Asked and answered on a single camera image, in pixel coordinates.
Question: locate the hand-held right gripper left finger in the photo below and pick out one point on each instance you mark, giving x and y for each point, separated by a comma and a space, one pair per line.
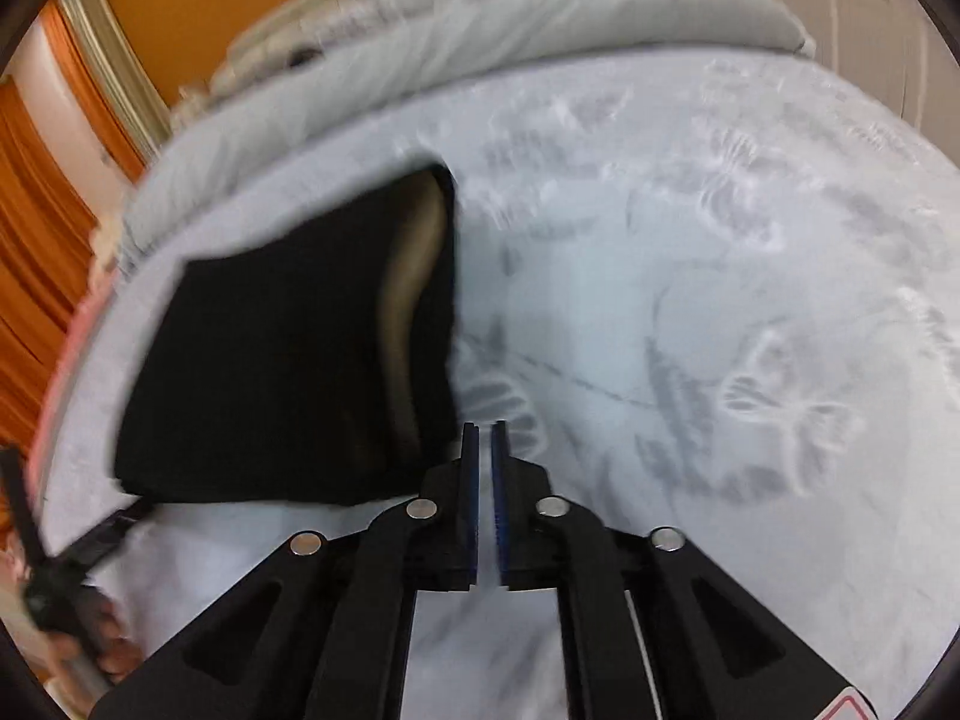
470, 510

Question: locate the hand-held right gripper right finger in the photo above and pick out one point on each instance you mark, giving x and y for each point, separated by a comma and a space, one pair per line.
499, 510

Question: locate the black pants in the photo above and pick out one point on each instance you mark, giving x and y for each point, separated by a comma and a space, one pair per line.
285, 360

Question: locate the person's left hand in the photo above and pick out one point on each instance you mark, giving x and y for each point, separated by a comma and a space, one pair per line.
105, 641

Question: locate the bed with butterfly sheet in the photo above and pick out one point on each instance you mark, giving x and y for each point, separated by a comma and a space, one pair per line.
675, 277

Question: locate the orange curtain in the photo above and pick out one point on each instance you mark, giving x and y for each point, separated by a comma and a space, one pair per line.
37, 255

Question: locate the grey duvet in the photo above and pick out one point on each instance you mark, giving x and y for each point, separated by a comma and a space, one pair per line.
525, 30

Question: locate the white wardrobe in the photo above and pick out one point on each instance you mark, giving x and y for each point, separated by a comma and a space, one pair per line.
825, 7

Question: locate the cream window frame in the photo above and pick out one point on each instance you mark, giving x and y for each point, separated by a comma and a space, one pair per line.
112, 67

